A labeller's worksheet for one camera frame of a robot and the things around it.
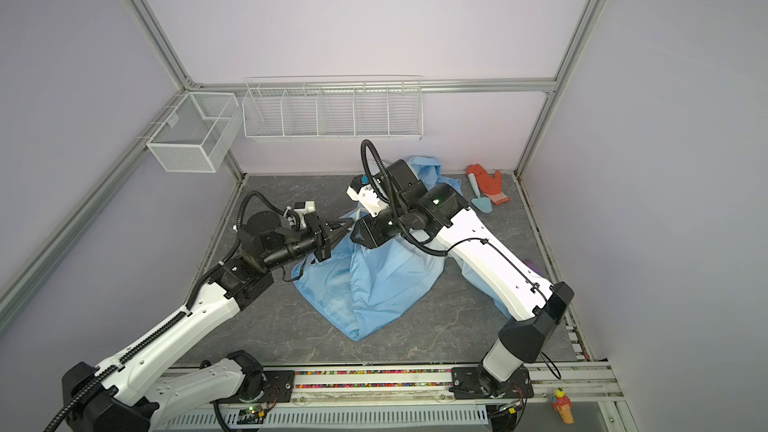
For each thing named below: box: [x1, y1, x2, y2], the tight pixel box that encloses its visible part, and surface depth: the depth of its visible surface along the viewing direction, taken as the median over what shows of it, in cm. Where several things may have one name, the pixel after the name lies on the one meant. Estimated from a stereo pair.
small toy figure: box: [551, 386, 574, 425], surface depth 71 cm
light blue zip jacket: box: [292, 155, 513, 341], surface depth 84 cm
